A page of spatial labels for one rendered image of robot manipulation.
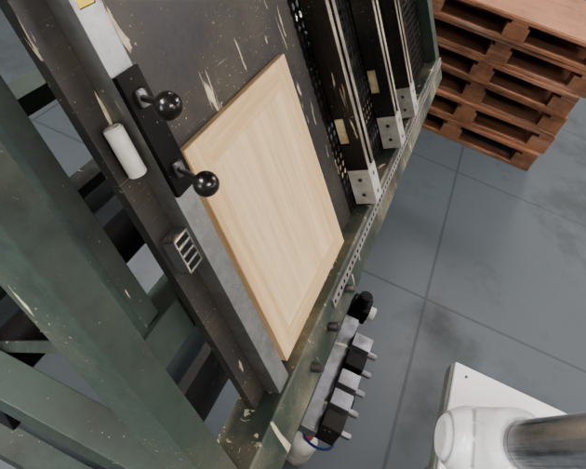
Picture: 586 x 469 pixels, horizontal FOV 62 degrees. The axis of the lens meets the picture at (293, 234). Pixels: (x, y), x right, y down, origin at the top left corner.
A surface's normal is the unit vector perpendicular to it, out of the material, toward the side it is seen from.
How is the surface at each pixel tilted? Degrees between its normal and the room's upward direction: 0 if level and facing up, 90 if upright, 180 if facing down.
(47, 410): 0
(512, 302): 0
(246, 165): 57
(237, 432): 33
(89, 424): 0
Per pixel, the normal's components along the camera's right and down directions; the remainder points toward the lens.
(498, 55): -0.36, 0.65
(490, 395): 0.22, -0.65
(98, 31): 0.88, 0.00
